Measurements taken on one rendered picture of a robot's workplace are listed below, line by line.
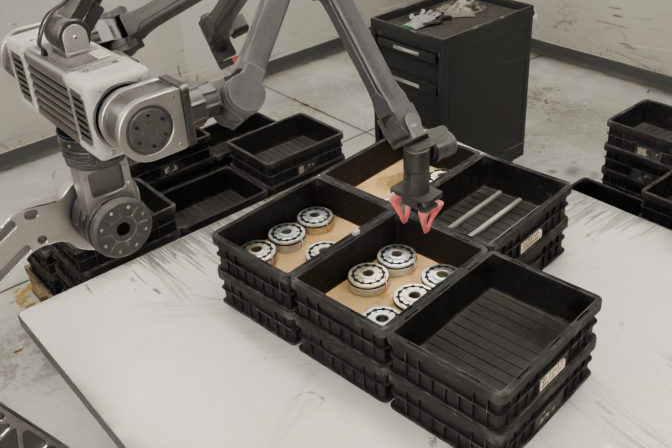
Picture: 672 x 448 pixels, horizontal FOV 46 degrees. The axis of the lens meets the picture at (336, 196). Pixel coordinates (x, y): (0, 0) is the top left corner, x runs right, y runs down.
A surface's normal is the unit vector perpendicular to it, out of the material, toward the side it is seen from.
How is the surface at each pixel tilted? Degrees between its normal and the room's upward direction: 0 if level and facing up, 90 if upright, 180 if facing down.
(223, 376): 0
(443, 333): 0
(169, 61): 90
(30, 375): 0
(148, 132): 90
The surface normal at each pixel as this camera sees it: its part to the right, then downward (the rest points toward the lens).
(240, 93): 0.48, -0.24
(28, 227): 0.65, 0.36
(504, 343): -0.06, -0.86
